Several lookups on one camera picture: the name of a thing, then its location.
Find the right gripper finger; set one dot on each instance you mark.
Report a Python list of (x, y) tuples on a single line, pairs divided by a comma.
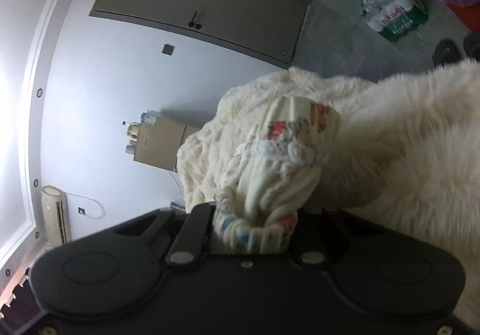
[(191, 243)]

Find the cream printed children garment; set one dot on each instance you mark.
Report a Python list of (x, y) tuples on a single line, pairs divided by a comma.
[(272, 175)]

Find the brown cardboard box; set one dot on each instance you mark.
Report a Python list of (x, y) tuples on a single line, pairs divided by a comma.
[(157, 145)]

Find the cream fluffy blanket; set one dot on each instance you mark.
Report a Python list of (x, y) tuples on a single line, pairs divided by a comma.
[(406, 154)]

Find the grey door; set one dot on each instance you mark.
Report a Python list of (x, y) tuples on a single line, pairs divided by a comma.
[(267, 30)]

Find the green water bottle pack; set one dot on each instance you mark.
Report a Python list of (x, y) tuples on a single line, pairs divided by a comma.
[(393, 19)]

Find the black slipper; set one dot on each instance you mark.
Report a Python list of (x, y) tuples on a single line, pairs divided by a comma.
[(446, 53)]

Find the white wall air conditioner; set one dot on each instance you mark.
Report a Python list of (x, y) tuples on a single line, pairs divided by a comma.
[(55, 215)]

